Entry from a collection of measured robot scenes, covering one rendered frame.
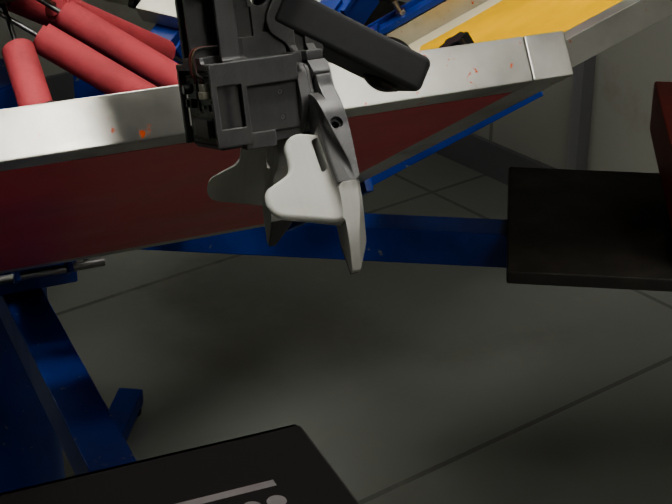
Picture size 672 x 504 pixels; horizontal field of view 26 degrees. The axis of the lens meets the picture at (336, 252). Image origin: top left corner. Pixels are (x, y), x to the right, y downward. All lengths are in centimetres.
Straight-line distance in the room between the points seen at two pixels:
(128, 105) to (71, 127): 5
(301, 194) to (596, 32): 109
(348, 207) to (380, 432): 264
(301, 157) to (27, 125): 24
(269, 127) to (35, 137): 21
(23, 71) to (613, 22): 85
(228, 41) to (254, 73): 3
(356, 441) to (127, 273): 110
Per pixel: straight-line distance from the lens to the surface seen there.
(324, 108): 90
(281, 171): 99
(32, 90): 217
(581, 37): 194
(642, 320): 408
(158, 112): 108
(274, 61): 91
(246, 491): 167
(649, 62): 435
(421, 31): 251
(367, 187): 164
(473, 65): 117
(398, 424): 355
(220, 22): 92
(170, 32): 273
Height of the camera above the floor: 192
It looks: 26 degrees down
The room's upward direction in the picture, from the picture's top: straight up
